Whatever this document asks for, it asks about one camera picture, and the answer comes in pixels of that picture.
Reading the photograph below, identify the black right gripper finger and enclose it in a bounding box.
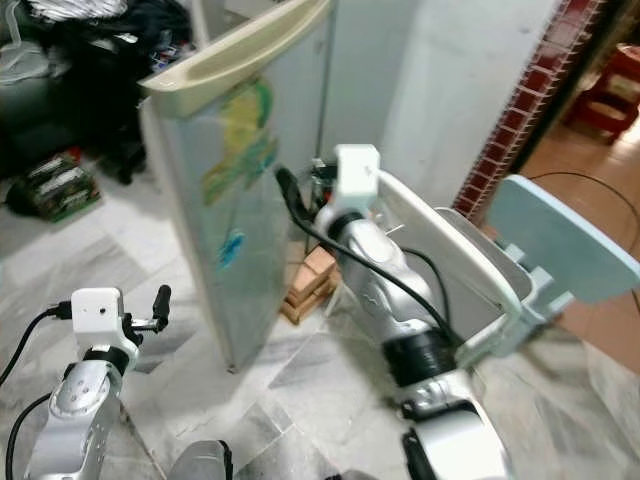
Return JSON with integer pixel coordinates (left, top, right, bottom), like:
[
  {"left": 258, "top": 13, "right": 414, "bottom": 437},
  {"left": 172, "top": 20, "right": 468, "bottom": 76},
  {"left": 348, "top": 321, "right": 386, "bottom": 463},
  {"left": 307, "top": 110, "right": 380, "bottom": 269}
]
[{"left": 276, "top": 165, "right": 311, "bottom": 221}]

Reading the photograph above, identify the white fridge body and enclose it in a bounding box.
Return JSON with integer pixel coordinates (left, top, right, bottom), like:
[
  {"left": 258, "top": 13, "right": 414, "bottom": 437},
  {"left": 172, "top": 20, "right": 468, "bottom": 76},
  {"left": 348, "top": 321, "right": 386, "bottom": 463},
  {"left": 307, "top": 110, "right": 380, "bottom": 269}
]
[{"left": 315, "top": 0, "right": 421, "bottom": 251}]

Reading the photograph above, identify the red brick stack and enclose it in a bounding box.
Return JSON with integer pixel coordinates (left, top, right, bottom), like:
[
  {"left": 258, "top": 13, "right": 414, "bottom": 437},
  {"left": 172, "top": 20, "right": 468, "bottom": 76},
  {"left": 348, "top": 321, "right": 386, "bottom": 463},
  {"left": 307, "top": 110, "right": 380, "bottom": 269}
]
[{"left": 282, "top": 245, "right": 337, "bottom": 327}]

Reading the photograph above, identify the grey left robot leg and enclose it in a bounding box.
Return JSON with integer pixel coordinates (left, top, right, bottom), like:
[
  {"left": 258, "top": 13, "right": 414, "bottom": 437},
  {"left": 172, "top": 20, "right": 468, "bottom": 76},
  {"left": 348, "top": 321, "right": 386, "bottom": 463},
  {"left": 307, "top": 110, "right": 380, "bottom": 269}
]
[{"left": 170, "top": 440, "right": 233, "bottom": 480}]

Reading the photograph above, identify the green drinks carton box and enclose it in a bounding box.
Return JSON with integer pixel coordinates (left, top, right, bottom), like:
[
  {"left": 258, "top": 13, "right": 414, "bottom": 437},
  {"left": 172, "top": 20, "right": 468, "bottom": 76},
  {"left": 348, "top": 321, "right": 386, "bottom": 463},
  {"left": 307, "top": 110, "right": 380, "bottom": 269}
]
[{"left": 8, "top": 150, "right": 89, "bottom": 223}]

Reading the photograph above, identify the dark green sofa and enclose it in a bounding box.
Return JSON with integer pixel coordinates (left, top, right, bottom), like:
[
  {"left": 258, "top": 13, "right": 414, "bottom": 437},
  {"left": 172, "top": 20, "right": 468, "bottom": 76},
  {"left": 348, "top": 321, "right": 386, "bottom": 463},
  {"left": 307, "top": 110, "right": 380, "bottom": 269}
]
[{"left": 0, "top": 0, "right": 81, "bottom": 191}]

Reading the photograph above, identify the light blue kid chair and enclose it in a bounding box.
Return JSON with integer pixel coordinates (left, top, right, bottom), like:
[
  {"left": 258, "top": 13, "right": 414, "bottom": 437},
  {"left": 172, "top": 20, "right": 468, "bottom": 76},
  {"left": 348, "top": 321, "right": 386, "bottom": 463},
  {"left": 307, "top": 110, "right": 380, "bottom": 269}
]
[{"left": 485, "top": 175, "right": 640, "bottom": 341}]

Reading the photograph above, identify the black white striped cloth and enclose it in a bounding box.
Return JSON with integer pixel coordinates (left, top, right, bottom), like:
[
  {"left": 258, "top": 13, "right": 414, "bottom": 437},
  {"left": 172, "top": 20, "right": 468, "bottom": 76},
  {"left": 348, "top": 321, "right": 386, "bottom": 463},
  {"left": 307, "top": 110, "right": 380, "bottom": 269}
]
[{"left": 25, "top": 0, "right": 131, "bottom": 23}]

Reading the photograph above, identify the red plastic stool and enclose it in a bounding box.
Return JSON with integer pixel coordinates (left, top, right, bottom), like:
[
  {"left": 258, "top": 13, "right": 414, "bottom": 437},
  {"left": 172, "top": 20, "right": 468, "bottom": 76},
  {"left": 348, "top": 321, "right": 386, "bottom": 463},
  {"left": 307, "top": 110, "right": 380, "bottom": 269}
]
[{"left": 560, "top": 45, "right": 640, "bottom": 141}]

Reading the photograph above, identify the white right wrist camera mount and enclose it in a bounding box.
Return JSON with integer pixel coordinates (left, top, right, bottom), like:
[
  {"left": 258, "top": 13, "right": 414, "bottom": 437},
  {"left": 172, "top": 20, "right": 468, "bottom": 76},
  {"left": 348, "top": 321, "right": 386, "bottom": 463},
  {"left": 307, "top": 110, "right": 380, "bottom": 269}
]
[{"left": 332, "top": 143, "right": 381, "bottom": 211}]

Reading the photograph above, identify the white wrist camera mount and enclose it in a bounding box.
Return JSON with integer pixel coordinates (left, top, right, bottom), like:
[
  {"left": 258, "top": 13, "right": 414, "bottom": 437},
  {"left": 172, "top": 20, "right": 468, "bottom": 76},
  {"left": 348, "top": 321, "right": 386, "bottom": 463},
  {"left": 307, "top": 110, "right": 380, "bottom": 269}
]
[
  {"left": 70, "top": 287, "right": 129, "bottom": 359},
  {"left": 332, "top": 143, "right": 381, "bottom": 211}
]

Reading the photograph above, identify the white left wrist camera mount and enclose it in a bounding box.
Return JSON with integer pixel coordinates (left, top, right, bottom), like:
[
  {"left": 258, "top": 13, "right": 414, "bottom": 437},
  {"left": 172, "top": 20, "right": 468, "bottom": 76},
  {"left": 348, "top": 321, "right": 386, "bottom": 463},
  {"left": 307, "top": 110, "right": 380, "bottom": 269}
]
[{"left": 70, "top": 287, "right": 129, "bottom": 359}]

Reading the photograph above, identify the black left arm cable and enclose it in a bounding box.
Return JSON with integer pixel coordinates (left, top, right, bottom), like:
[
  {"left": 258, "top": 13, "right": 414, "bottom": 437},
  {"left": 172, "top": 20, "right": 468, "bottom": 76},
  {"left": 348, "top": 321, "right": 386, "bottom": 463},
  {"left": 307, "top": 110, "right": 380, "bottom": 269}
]
[{"left": 5, "top": 305, "right": 77, "bottom": 480}]

